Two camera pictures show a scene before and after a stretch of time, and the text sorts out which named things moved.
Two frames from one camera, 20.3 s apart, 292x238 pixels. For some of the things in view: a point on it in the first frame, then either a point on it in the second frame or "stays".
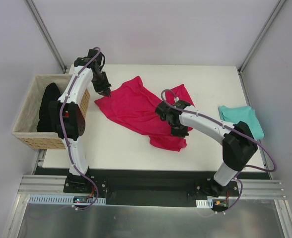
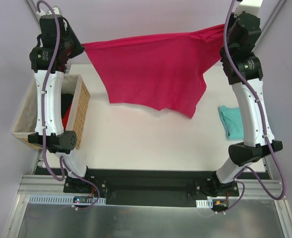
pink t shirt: (134, 105) -> (165, 72)
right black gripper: (180, 131) -> (228, 30)
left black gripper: (104, 87) -> (76, 45)
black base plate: (151, 187) stays
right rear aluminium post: (260, 35) stays
